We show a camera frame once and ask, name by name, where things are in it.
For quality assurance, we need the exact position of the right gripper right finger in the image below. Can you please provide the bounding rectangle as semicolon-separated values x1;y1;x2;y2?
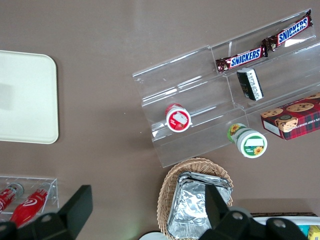
199;184;309;240

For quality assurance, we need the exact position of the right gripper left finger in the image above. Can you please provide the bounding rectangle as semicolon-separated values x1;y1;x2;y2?
0;184;94;240

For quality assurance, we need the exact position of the white snack tray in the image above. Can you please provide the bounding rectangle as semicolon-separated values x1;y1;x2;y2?
249;211;320;240

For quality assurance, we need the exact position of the light wicker basket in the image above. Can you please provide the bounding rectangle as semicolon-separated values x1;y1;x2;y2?
156;156;235;240

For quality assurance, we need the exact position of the cream plastic tray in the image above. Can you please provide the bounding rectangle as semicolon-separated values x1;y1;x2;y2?
0;49;60;145

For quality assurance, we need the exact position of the clear acrylic bottle rack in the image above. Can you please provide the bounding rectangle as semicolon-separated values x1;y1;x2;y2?
0;175;60;225

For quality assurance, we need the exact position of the red cola bottle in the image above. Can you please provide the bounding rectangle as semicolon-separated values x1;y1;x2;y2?
8;187;50;224
0;182;25;214

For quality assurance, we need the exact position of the aluminium foil container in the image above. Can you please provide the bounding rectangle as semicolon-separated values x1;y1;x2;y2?
166;174;232;240
177;171;234;201

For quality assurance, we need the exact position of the teal snack packet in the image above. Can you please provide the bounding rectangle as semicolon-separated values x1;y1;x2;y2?
296;224;312;236

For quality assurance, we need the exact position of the yellow snack packet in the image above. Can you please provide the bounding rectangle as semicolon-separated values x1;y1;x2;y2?
308;224;320;240

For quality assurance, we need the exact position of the green sunflower lid jar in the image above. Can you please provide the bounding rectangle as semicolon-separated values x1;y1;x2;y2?
226;122;269;160

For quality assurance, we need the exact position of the red strawberry lid jar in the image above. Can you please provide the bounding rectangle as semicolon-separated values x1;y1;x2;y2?
165;102;194;133

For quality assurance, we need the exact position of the red tartan cookie box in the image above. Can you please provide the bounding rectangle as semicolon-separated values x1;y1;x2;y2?
259;92;320;142

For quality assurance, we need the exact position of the clear acrylic stepped shelf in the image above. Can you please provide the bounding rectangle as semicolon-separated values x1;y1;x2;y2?
131;8;320;169

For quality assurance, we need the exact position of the black box white label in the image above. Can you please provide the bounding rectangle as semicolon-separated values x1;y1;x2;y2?
235;67;265;102

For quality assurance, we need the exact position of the snickers bar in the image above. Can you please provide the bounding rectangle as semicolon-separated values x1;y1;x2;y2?
260;9;314;53
215;45;270;75

